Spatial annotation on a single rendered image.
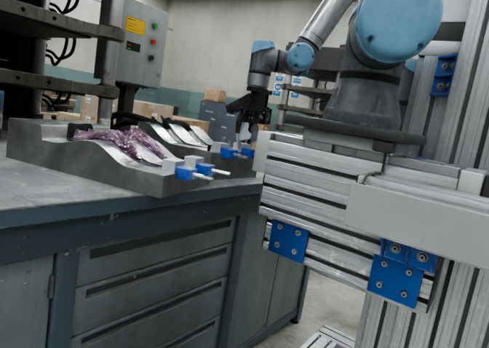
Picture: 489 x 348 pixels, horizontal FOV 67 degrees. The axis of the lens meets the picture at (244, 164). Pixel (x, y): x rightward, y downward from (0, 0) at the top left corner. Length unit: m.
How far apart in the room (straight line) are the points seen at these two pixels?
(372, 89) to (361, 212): 0.25
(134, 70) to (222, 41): 7.41
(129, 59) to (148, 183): 1.16
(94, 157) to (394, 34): 0.72
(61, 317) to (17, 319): 0.09
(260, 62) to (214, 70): 8.09
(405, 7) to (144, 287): 0.90
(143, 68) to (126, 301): 1.27
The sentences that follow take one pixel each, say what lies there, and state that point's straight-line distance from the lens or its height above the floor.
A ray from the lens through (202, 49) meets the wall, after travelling 9.66.
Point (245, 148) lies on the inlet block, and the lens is 1.26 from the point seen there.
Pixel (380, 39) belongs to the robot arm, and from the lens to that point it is 0.61.
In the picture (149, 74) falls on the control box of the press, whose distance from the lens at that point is 2.06.
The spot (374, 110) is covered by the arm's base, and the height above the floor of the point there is 1.07.
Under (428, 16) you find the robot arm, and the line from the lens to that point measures 0.62.
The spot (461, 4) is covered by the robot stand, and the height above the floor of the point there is 1.34.
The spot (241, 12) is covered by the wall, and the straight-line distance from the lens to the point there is 9.24.
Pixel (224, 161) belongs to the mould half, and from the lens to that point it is 1.20.
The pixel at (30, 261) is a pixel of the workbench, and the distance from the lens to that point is 0.90.
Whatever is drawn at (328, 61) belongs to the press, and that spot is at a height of 1.83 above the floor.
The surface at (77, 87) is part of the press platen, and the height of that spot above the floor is 1.02.
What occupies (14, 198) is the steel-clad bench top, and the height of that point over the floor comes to 0.80.
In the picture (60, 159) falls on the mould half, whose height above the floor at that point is 0.83.
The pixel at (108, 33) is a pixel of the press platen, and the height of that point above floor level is 1.26.
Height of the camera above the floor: 1.03
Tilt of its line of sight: 8 degrees down
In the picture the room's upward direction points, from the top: 9 degrees clockwise
